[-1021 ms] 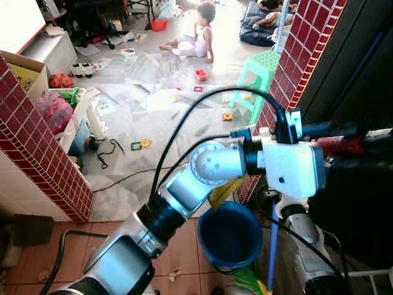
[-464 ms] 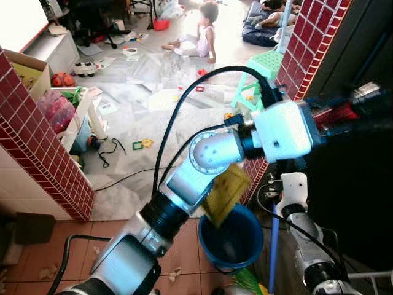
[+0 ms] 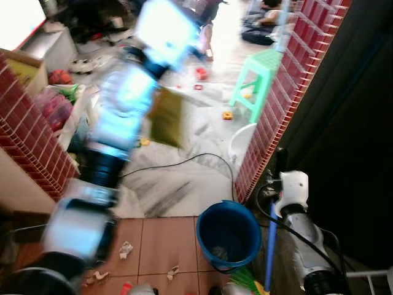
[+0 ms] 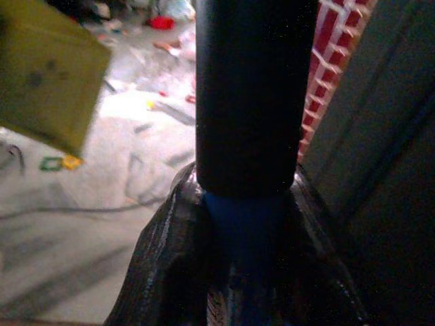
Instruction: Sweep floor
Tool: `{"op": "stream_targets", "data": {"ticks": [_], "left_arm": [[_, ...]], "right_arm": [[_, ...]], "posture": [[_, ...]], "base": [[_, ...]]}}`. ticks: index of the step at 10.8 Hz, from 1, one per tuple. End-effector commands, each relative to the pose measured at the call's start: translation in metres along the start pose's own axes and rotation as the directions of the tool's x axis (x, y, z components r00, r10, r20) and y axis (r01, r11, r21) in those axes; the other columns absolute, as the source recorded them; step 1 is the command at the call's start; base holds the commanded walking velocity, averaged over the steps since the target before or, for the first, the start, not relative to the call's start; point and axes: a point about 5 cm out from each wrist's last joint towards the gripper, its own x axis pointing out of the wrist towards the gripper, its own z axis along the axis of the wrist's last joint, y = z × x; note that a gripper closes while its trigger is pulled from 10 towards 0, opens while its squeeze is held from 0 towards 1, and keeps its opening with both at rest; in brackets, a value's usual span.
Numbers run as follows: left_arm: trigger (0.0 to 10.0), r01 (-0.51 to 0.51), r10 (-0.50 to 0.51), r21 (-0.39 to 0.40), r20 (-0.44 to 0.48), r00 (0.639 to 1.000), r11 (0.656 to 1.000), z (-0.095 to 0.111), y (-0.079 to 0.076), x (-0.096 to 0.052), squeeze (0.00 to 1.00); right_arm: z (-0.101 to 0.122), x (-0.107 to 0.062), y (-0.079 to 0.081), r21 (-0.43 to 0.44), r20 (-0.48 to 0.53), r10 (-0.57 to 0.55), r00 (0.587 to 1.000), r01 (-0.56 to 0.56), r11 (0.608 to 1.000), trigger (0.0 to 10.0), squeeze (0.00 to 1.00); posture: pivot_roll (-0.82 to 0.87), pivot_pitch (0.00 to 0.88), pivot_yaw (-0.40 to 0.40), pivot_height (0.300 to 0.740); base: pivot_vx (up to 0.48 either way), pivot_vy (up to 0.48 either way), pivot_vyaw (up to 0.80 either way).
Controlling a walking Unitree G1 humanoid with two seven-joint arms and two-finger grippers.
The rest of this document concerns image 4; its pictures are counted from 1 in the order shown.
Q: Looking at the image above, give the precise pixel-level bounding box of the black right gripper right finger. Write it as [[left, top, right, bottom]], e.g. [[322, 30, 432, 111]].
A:
[[281, 163, 370, 326]]

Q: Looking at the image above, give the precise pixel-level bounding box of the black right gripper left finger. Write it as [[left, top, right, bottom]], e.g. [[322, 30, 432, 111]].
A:
[[104, 161, 218, 326]]

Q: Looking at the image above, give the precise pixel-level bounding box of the black-gripped blue broom handle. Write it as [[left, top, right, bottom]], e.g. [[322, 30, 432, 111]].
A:
[[194, 0, 319, 326]]

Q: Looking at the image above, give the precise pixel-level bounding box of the dark green door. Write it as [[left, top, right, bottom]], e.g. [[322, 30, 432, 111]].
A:
[[300, 0, 435, 326]]

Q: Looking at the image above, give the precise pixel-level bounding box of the yellow toy block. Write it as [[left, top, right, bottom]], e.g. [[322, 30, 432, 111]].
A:
[[63, 155, 84, 170]]

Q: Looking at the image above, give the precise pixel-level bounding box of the green square toy block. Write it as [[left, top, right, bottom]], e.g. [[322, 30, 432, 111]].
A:
[[39, 156, 65, 172]]

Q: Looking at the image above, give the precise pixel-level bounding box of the olive green box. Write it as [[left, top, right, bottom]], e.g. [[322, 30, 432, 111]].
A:
[[0, 0, 112, 158]]

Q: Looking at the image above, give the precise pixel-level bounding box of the red plastic item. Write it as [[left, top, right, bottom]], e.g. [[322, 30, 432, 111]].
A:
[[146, 16, 176, 31]]

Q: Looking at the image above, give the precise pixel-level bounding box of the thin dark floor cable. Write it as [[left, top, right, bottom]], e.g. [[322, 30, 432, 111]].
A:
[[0, 154, 171, 221]]

